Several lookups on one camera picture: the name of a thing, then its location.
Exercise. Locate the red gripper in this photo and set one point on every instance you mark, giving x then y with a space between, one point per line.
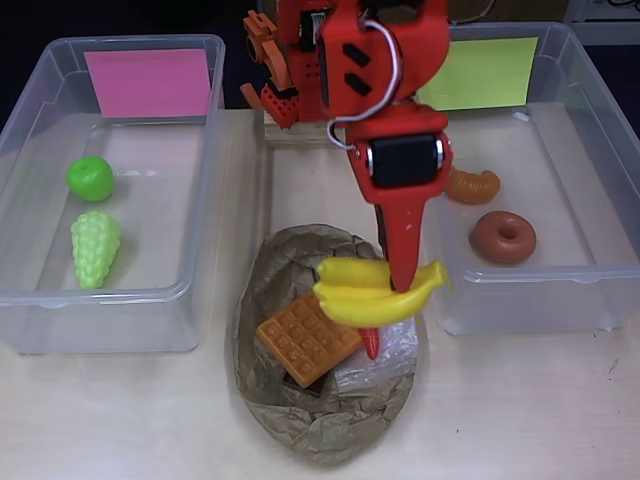
400 161

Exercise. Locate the yellow toy banana bunch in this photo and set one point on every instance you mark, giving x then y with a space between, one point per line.
360 300

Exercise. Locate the brown toy donut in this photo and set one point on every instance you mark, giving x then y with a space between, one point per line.
482 245

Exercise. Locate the orange toy croissant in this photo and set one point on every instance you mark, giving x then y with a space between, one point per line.
475 187

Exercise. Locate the light green toy grapes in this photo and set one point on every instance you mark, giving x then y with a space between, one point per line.
92 250

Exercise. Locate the green toy apple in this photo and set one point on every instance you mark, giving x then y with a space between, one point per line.
90 180

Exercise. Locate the red robot arm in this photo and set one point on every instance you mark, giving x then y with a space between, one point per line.
425 50

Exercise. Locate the clear plastic bin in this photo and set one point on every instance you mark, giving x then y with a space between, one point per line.
150 225
575 200

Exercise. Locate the yellow-green paper label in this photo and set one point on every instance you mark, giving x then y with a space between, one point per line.
490 75

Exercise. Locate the pink paper label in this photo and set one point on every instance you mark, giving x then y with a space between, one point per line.
150 82

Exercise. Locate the red toy chili pepper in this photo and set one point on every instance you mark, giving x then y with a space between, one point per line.
371 345

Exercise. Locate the clear plastic wrap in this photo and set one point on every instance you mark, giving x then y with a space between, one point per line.
380 370

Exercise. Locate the orange toy waffle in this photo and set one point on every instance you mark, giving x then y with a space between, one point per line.
305 340

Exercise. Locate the wooden base block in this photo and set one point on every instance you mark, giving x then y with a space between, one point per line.
300 137

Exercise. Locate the brown toy chocolate bar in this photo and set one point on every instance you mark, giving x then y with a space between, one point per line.
317 389

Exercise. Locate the crumpled brown paper bag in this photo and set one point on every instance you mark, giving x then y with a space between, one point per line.
325 435

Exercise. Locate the orange table clamp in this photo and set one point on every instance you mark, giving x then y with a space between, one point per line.
272 55

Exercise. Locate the white furniture piece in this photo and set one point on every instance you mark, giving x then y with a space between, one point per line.
600 30

